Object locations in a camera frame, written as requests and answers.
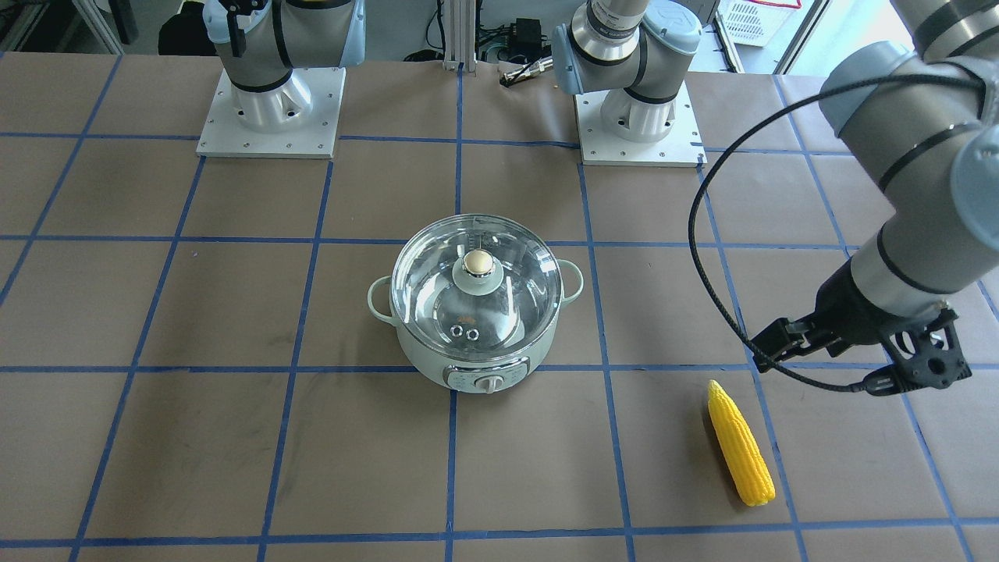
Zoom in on yellow corn cob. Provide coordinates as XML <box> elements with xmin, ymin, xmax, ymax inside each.
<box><xmin>707</xmin><ymin>379</ymin><xmax>777</xmax><ymax>507</ymax></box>

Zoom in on aluminium frame post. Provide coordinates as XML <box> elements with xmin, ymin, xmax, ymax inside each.
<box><xmin>440</xmin><ymin>1</ymin><xmax>478</xmax><ymax>73</ymax></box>

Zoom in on white plastic basket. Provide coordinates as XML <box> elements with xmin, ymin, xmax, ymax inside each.
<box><xmin>720</xmin><ymin>1</ymin><xmax>802</xmax><ymax>47</ymax></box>

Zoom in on glass pot lid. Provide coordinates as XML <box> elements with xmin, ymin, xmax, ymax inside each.
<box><xmin>389</xmin><ymin>214</ymin><xmax>574</xmax><ymax>361</ymax></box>

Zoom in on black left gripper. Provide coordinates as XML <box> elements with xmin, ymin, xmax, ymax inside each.
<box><xmin>752</xmin><ymin>261</ymin><xmax>945</xmax><ymax>368</ymax></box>

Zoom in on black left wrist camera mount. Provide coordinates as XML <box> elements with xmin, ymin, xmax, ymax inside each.
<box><xmin>862</xmin><ymin>308</ymin><xmax>972</xmax><ymax>397</ymax></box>

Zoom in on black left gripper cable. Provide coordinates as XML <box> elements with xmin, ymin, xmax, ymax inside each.
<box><xmin>688</xmin><ymin>74</ymin><xmax>984</xmax><ymax>393</ymax></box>

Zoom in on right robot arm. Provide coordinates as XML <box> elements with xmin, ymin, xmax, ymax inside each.
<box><xmin>202</xmin><ymin>1</ymin><xmax>365</xmax><ymax>133</ymax></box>

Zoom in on pale green electric pot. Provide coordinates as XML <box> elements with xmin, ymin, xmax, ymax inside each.
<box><xmin>367</xmin><ymin>214</ymin><xmax>585</xmax><ymax>394</ymax></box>

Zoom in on black power adapter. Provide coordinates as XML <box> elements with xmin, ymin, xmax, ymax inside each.
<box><xmin>507</xmin><ymin>18</ymin><xmax>545</xmax><ymax>60</ymax></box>

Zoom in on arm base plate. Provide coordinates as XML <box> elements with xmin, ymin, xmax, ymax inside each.
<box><xmin>574</xmin><ymin>83</ymin><xmax>707</xmax><ymax>168</ymax></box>
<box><xmin>196</xmin><ymin>68</ymin><xmax>347</xmax><ymax>160</ymax></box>

